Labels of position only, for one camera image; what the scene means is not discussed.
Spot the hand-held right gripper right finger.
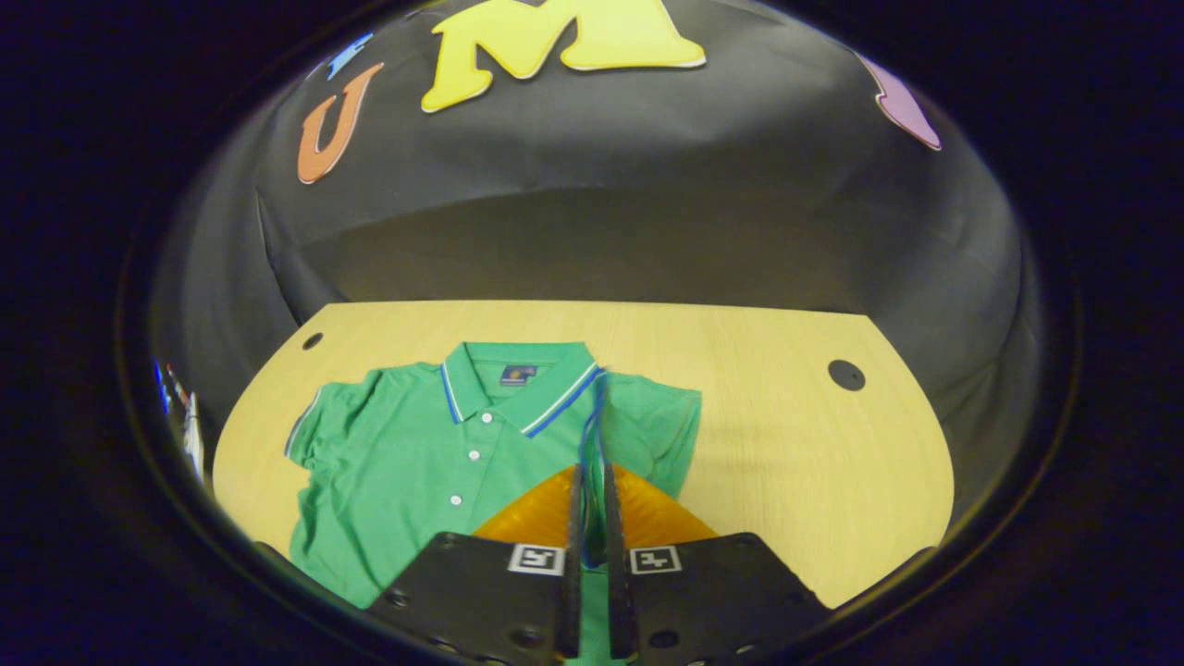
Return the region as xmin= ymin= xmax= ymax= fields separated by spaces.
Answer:
xmin=601 ymin=462 xmax=831 ymax=666

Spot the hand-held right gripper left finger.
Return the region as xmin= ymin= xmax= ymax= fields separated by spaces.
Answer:
xmin=365 ymin=462 xmax=586 ymax=666

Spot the green T-shirt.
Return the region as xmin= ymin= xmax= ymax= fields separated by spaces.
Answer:
xmin=284 ymin=340 xmax=702 ymax=666

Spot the computer monitor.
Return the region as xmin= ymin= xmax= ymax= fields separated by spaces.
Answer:
xmin=153 ymin=359 xmax=191 ymax=417

